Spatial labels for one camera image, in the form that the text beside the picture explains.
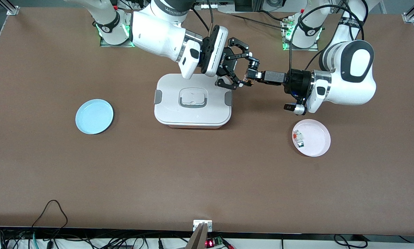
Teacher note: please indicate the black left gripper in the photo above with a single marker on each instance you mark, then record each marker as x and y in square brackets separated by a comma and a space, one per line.
[297, 82]

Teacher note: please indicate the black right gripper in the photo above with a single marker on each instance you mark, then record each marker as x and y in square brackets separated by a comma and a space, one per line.
[225, 62]

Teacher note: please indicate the orange switch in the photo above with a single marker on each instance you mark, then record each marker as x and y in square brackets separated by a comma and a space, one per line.
[250, 82]

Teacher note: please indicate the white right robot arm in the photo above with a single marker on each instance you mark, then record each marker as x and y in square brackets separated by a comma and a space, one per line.
[155, 34]

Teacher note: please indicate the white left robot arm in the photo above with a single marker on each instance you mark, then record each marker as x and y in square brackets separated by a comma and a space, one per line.
[348, 79]

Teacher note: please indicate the white lunch box grey clips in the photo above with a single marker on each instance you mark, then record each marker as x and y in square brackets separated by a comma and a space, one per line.
[193, 114]

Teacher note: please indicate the white light bar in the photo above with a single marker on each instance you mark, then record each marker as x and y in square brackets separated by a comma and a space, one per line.
[210, 6]

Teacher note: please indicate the pink plate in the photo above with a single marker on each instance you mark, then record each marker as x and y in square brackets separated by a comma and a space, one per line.
[316, 138]

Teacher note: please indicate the light blue plate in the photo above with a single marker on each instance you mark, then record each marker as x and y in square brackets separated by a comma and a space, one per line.
[94, 117]

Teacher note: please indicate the circuit board with red display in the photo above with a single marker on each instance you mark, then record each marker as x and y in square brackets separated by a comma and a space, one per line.
[210, 243]

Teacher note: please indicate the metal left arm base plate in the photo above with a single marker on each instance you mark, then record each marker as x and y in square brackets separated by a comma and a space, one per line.
[310, 49]

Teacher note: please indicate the red switch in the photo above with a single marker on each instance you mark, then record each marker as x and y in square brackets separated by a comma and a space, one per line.
[297, 133]

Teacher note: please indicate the green switch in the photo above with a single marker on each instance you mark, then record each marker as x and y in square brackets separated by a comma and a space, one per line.
[300, 144]

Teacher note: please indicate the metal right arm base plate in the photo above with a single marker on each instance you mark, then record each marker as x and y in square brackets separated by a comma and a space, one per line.
[106, 44]

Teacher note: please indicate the white mounting bracket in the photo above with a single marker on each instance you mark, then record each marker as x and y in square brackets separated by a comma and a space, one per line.
[197, 223]

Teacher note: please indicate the aluminium table corner bracket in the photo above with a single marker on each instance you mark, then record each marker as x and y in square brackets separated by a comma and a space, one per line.
[12, 11]
[406, 17]

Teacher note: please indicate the grey camera pole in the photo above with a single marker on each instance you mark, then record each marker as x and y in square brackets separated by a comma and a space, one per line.
[198, 240]

